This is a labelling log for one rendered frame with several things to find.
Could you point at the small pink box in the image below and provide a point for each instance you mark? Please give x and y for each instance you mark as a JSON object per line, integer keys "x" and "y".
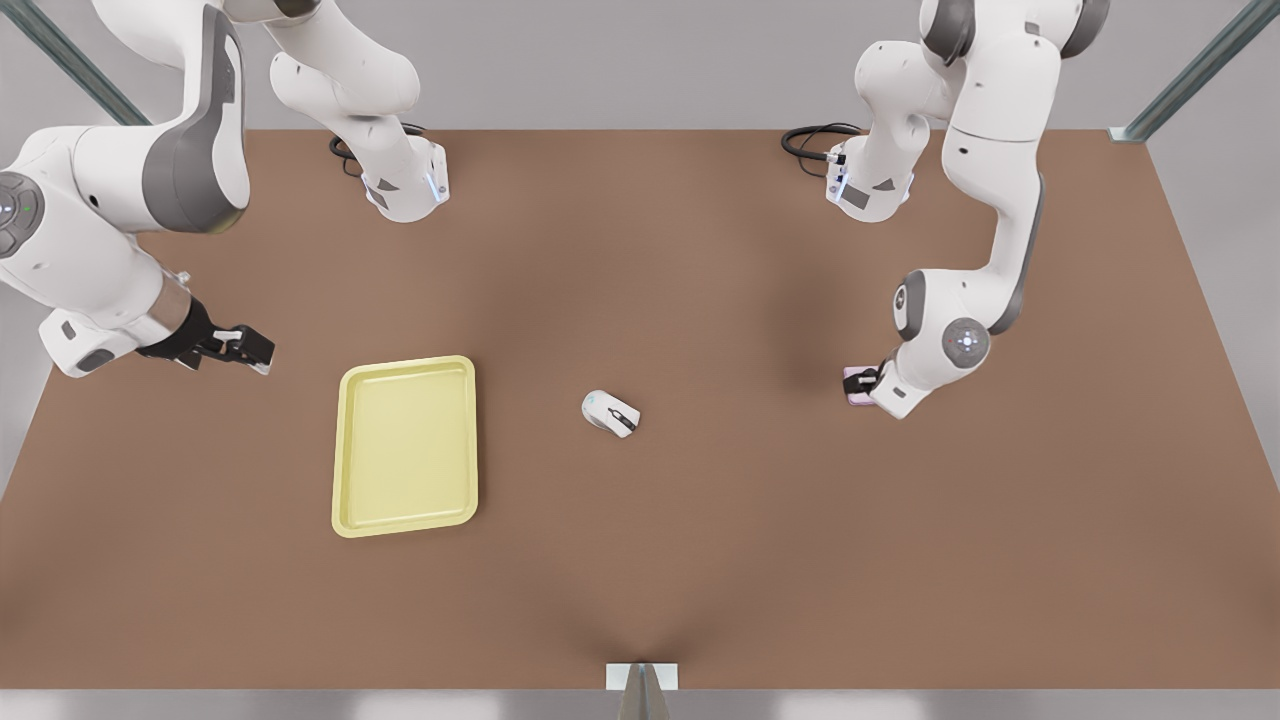
{"x": 854, "y": 385}

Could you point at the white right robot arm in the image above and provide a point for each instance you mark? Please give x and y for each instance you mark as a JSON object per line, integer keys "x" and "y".
{"x": 95, "y": 190}

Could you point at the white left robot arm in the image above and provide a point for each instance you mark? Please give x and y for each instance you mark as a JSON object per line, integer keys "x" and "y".
{"x": 1000, "y": 130}

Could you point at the yellow rectangular tray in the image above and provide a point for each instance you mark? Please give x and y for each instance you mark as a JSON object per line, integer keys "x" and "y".
{"x": 405, "y": 447}

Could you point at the white computer mouse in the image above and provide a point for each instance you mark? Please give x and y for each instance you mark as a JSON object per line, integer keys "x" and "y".
{"x": 607, "y": 411}

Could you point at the silver frame post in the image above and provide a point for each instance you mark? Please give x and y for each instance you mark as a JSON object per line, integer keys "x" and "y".
{"x": 70, "y": 60}
{"x": 641, "y": 690}
{"x": 1190, "y": 75}

